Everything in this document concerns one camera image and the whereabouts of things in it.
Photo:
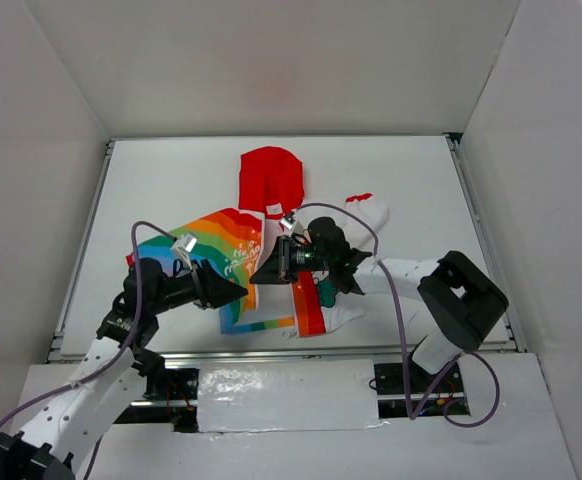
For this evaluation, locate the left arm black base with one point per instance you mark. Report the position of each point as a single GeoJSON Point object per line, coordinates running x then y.
{"type": "Point", "coordinates": [173, 396]}

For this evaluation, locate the white foil covered panel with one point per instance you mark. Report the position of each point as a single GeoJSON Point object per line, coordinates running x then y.
{"type": "Point", "coordinates": [307, 395]}

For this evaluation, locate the aluminium right side rail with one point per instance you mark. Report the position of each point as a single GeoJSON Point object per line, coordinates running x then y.
{"type": "Point", "coordinates": [511, 320]}

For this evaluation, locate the rainbow hooded kids jacket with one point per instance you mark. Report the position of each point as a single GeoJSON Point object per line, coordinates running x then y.
{"type": "Point", "coordinates": [236, 240]}

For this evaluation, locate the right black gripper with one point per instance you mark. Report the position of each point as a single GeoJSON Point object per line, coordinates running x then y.
{"type": "Point", "coordinates": [285, 258]}

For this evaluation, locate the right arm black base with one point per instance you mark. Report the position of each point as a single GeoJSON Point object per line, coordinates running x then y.
{"type": "Point", "coordinates": [388, 380]}

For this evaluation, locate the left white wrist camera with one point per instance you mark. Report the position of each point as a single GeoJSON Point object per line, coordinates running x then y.
{"type": "Point", "coordinates": [183, 247]}

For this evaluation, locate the aluminium front rail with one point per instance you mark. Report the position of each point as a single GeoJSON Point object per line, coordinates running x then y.
{"type": "Point", "coordinates": [256, 355]}

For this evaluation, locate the aluminium left side rail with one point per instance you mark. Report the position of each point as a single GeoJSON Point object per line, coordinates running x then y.
{"type": "Point", "coordinates": [83, 240]}

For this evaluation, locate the aluminium rail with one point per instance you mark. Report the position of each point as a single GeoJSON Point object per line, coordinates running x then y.
{"type": "Point", "coordinates": [83, 240]}
{"type": "Point", "coordinates": [256, 355]}
{"type": "Point", "coordinates": [511, 320]}

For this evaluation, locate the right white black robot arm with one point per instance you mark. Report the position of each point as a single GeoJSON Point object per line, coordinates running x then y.
{"type": "Point", "coordinates": [463, 302]}

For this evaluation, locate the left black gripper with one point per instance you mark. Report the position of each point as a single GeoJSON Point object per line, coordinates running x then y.
{"type": "Point", "coordinates": [202, 286]}

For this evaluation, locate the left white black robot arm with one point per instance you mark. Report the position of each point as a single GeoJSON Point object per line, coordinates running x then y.
{"type": "Point", "coordinates": [73, 418]}

